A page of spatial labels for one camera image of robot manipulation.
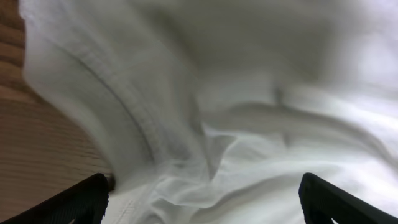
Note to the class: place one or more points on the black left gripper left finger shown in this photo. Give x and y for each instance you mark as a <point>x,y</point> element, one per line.
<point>83,203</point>

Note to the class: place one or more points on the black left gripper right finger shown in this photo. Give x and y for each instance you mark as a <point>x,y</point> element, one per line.
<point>325,203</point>

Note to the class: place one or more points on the white t-shirt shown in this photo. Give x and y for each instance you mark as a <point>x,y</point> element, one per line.
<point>211,111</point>

